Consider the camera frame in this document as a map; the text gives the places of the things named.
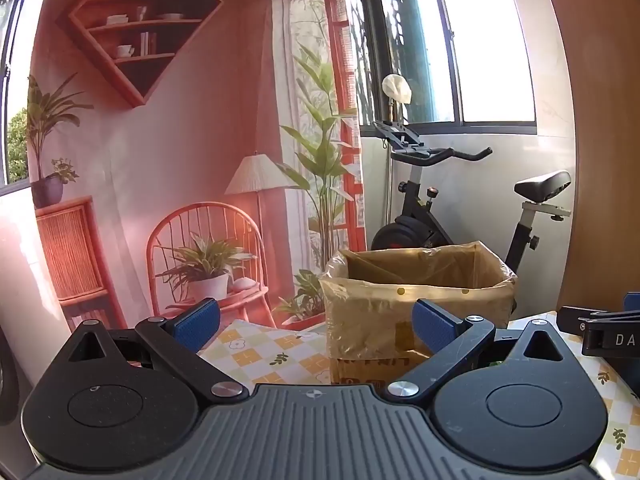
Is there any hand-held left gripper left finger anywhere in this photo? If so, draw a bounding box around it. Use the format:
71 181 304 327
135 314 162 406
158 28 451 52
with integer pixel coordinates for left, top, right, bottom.
67 297 249 403

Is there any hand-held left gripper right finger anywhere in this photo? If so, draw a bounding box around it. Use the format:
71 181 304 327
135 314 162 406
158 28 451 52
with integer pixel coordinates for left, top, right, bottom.
381 298 573 403

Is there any cardboard box with plastic liner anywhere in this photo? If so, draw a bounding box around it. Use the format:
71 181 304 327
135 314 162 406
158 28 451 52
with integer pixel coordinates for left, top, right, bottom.
319 241 518 386

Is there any checked floral tablecloth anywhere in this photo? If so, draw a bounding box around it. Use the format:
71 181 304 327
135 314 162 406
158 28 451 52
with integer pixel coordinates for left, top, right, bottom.
197 310 640 480

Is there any black exercise bike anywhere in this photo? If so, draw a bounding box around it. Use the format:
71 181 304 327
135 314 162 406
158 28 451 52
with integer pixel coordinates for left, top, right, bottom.
370 120 573 281

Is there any printed room backdrop cloth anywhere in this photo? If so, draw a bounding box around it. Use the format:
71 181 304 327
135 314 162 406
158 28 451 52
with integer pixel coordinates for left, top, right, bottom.
27 0 366 333

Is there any wooden panel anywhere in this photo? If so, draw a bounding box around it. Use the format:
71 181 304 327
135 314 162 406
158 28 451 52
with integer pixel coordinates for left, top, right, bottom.
535 0 640 321

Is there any dark grey appliance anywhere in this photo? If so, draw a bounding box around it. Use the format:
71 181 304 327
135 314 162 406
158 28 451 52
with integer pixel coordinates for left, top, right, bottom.
0 320 33 461

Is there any white cloth-capped stand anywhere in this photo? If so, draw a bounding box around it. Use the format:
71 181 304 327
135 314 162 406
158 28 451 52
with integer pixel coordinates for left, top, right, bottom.
382 74 412 226

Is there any dark-framed corner window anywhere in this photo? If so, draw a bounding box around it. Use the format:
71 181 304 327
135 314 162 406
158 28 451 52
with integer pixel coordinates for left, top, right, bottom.
270 0 540 137

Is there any dark-framed side window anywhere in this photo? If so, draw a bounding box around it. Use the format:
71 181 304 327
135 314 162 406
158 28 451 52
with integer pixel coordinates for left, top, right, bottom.
0 0 51 197

